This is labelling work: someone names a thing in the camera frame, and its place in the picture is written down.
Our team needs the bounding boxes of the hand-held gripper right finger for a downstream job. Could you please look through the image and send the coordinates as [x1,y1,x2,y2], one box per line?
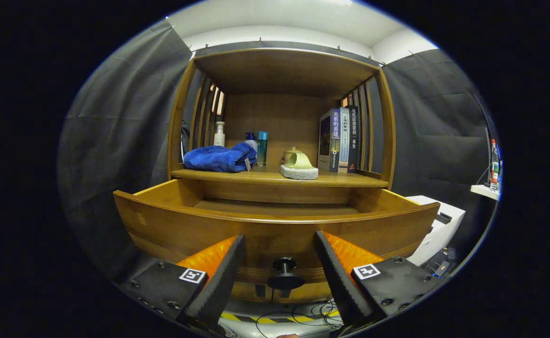
[313,230,444,329]

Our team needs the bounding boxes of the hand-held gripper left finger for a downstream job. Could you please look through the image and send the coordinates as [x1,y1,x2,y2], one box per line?
[117,235,247,331]

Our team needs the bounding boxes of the wooden drawer with black knob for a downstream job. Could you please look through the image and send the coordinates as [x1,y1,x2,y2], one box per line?
[113,178,441,291]

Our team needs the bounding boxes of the green handled grey brush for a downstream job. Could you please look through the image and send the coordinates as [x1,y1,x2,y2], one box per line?
[279,146,319,180]

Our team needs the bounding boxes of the wooden cabinet door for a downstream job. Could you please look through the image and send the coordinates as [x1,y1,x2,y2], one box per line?
[272,282,334,303]
[230,282,273,303]

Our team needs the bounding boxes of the wooden countertop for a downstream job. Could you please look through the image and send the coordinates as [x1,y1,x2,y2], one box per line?
[170,164,389,188]

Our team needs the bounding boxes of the white drawer unit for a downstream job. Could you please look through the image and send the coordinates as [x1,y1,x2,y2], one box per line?
[404,195,466,267]

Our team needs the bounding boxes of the wooden cabinet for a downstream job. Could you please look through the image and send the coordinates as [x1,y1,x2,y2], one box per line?
[167,47,397,303]

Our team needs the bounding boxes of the yellow black hazard tape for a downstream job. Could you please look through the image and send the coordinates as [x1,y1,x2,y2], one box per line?
[221,310,341,325]

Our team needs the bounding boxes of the black electronics box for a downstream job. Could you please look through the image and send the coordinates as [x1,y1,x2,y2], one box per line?
[423,248,458,278]

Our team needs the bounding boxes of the blue towel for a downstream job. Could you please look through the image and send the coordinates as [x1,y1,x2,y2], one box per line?
[183,143,257,173]

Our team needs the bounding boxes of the slim teal bottle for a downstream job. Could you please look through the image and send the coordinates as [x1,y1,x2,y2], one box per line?
[257,131,269,166]

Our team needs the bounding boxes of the white side table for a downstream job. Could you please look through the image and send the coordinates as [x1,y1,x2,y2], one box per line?
[470,184,501,201]

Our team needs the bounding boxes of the red label water bottle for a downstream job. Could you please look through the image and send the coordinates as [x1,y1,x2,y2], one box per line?
[490,139,500,188]

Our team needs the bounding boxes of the black floor cables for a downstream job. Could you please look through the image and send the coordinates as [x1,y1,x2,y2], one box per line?
[254,298,343,336]

